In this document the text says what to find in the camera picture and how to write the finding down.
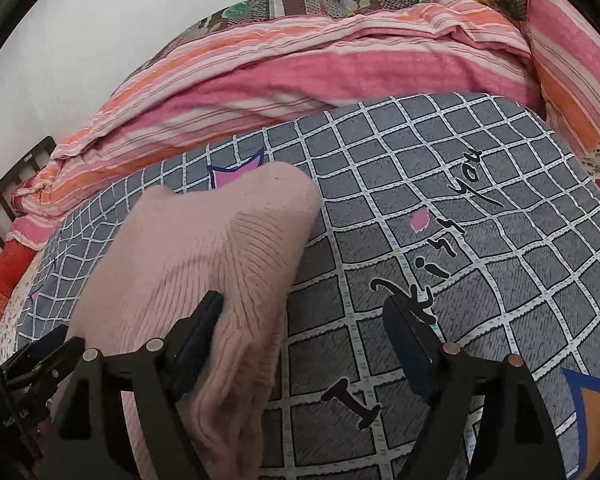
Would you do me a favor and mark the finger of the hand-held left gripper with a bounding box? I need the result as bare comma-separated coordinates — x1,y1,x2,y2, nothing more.
2,324,87,403

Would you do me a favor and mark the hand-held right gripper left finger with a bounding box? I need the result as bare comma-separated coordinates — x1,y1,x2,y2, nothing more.
40,290,226,480

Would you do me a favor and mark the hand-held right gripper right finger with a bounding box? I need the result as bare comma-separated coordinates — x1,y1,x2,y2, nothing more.
382,296,568,480

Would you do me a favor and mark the pink knit sweater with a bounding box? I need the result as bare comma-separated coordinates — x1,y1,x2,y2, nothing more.
65,162,324,480

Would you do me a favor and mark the dark wooden slatted headboard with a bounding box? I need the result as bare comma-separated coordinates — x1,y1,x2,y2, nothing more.
0,135,57,272

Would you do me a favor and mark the grey checked bed sheet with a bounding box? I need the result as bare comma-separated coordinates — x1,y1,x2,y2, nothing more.
15,92,600,480

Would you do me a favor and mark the pink orange striped quilt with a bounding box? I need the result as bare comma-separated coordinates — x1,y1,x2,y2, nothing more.
7,0,600,252

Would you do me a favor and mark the red pillow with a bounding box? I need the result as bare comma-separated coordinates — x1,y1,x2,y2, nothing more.
0,240,39,320

